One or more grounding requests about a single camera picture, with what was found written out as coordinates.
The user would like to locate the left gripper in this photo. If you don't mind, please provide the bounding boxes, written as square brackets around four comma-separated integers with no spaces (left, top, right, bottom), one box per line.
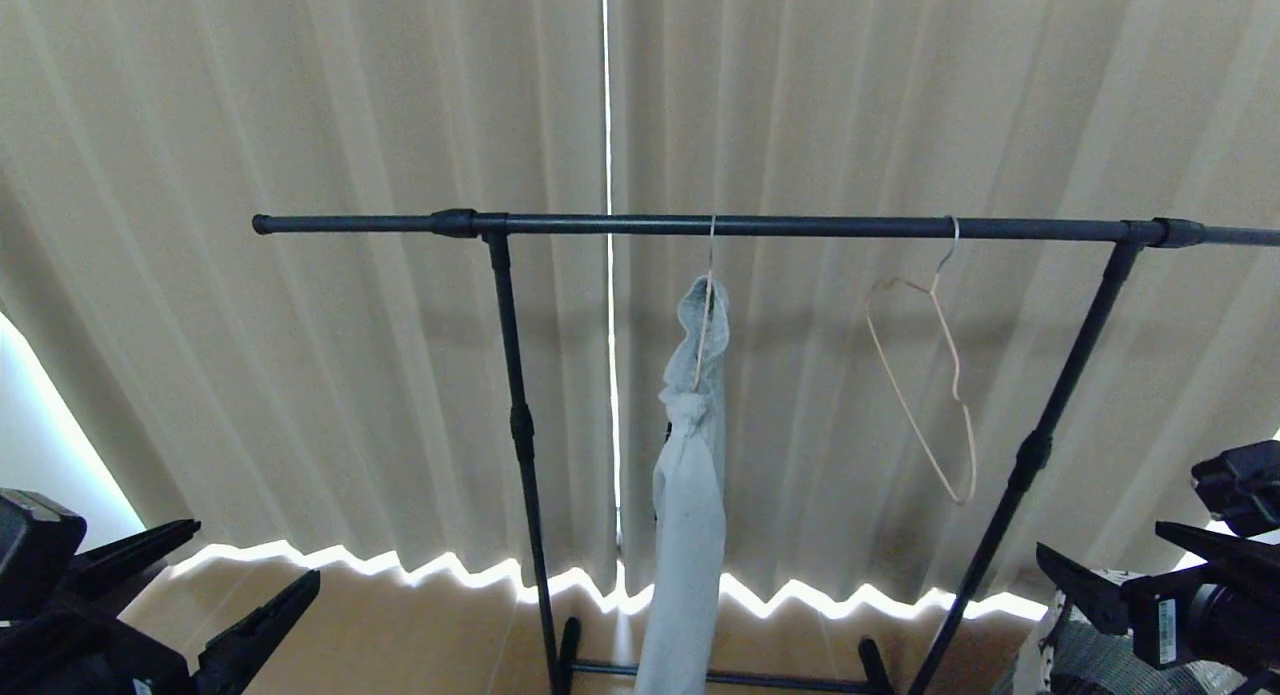
[0,519,322,695]

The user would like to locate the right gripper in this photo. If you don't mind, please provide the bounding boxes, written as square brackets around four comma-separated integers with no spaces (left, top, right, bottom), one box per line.
[1035,520,1280,674]

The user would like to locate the pale grey shorts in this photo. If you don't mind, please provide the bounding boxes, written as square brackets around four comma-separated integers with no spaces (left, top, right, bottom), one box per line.
[632,275,732,695]

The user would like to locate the pink clothes hanger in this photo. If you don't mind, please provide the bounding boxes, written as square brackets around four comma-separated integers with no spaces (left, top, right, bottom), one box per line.
[692,215,720,392]
[864,217,979,507]

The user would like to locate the white laundry basket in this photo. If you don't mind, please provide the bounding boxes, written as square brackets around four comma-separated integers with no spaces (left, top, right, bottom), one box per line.
[1015,570,1280,695]

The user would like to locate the black clothes rack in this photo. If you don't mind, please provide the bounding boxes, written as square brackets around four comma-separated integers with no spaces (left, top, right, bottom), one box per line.
[251,208,1280,695]

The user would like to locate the beige curtain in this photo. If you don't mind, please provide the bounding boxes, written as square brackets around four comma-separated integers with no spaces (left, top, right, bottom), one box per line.
[0,0,1280,621]

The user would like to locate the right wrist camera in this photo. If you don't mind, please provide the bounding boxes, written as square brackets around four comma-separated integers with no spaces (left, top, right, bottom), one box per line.
[1190,440,1280,538]

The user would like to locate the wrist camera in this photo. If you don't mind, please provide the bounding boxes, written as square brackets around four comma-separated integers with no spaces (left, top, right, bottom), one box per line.
[0,488,89,622]
[1190,440,1280,538]

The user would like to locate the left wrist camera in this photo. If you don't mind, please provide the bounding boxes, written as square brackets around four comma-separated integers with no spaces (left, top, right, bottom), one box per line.
[0,488,89,622]

